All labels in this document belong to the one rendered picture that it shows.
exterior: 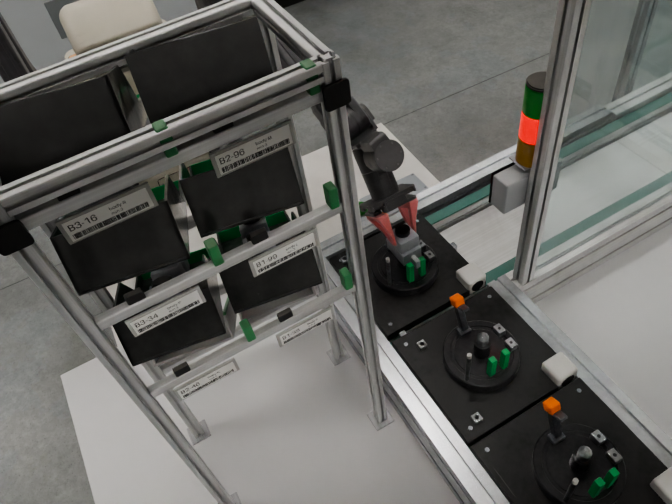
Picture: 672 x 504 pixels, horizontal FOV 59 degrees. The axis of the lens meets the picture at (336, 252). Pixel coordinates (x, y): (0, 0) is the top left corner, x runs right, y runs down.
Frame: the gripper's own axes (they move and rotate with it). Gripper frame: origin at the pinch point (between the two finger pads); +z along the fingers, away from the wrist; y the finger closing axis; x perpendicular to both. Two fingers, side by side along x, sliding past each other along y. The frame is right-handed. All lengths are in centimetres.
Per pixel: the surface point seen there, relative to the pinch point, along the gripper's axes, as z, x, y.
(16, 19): -136, 279, -58
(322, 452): 29.4, -3.8, -33.5
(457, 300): 11.1, -14.5, -0.6
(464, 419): 28.5, -20.6, -10.3
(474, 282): 14.3, -4.3, 8.7
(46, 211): -32, -50, -49
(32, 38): -125, 287, -55
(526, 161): -8.0, -22.3, 16.9
